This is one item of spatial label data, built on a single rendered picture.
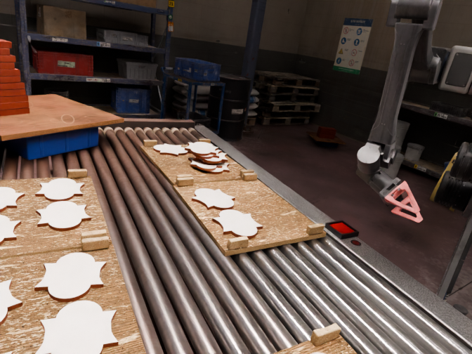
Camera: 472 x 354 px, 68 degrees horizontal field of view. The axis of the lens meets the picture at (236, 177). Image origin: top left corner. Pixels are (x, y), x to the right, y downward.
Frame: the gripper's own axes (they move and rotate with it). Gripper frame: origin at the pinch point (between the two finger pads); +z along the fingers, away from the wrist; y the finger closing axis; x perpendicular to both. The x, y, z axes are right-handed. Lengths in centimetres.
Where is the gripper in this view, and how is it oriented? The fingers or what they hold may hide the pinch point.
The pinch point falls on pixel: (416, 214)
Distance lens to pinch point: 102.0
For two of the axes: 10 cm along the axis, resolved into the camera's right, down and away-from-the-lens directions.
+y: -5.0, -3.4, -8.0
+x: 7.1, -6.9, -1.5
